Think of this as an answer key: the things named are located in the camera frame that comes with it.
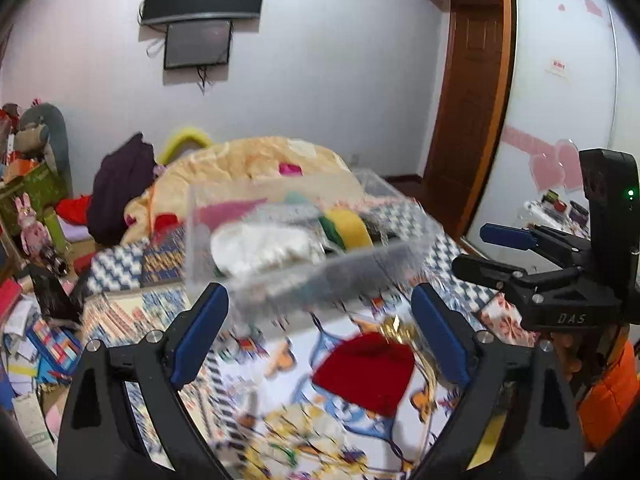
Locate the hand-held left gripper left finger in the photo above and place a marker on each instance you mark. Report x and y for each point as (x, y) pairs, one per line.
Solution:
(200, 332)

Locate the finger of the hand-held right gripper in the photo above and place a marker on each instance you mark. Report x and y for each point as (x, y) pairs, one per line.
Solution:
(504, 236)
(480, 269)

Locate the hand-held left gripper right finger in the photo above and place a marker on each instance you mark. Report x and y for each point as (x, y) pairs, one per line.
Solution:
(441, 336)

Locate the red knit hat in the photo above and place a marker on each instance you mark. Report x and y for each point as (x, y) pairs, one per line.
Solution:
(367, 372)

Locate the clear plastic storage box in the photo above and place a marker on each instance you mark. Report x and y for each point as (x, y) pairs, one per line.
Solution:
(350, 275)

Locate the person's right forearm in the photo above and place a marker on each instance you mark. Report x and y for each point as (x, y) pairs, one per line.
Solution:
(612, 390)

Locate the white soft cloth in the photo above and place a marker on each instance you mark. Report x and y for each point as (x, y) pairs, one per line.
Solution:
(260, 250)

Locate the pink soft cloth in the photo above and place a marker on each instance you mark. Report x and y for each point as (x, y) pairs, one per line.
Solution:
(225, 212)

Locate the yellow soft cloth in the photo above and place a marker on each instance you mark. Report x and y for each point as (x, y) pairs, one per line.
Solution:
(350, 227)

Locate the green soft cloth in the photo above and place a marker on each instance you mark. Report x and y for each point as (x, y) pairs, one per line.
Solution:
(331, 232)

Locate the gold ribbon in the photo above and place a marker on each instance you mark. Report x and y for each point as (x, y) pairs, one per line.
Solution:
(397, 331)

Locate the small red green box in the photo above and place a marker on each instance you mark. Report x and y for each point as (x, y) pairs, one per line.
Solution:
(554, 201)

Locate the pink heart stickers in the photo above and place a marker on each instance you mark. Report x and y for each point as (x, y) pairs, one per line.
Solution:
(542, 160)

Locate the blue white checkered sheet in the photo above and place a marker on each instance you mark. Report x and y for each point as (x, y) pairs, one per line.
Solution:
(117, 270)

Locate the colourful printed blanket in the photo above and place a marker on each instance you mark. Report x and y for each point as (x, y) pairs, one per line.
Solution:
(300, 410)

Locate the wooden door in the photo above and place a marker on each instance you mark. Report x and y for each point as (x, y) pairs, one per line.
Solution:
(467, 110)

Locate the white wardrobe sliding door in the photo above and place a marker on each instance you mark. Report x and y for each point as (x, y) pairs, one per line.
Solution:
(560, 100)

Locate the black bag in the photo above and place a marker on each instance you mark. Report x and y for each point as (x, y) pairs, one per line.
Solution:
(52, 295)

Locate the dark purple garment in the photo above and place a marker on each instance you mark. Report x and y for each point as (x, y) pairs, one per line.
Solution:
(120, 190)

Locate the green cylinder tube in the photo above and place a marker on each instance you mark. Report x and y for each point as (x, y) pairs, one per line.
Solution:
(56, 230)

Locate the red cloth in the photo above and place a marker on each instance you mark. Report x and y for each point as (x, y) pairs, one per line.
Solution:
(72, 210)

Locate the yellow orange quilt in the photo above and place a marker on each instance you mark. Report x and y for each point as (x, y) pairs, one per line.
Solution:
(240, 160)

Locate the pile of papers and books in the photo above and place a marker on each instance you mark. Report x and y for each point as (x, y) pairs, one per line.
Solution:
(25, 375)

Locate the pink rabbit doll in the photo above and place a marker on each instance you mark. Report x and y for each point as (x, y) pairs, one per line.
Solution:
(31, 227)

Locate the green cardboard box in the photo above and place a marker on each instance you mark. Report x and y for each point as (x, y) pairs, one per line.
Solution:
(27, 190)

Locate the grey plush toy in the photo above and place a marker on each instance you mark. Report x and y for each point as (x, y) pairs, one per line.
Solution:
(42, 132)

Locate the small wall screen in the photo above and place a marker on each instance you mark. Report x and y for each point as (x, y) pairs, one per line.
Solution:
(198, 45)

